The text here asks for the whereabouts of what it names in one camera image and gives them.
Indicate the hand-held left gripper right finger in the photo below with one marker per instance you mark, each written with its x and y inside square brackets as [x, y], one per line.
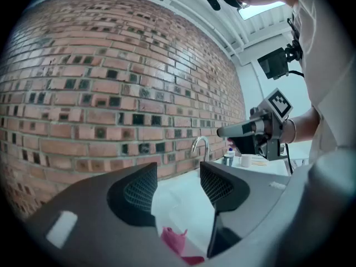
[244, 202]

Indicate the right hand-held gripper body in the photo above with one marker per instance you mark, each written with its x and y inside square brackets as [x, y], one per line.
[274, 132]

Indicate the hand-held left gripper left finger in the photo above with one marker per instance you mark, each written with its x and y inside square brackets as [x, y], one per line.
[91, 210]

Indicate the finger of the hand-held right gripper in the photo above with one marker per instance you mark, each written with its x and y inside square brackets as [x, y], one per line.
[233, 130]

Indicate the chrome faucet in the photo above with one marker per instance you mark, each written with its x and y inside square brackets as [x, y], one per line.
[205, 143]

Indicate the pink cloth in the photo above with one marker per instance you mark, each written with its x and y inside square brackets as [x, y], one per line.
[173, 242]

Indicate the person's right forearm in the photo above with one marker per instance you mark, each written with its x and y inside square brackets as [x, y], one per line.
[304, 126]

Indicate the white bottle blue cap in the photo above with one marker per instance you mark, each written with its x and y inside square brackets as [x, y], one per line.
[230, 150]

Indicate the grey mug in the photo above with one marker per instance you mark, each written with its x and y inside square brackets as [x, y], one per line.
[228, 160]

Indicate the white mug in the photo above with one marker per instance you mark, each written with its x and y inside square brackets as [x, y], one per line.
[246, 160]

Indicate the wooden toothbrush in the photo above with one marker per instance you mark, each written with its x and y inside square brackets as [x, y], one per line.
[260, 163]

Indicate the white sink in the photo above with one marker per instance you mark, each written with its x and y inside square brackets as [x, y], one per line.
[180, 199]

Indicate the black chest-mounted screen device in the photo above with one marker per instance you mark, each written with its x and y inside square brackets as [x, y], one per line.
[274, 63]

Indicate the person's beige shirt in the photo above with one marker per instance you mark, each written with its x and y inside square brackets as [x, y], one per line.
[328, 65]

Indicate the ceiling skylight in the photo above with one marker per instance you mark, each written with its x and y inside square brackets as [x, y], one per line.
[261, 10]

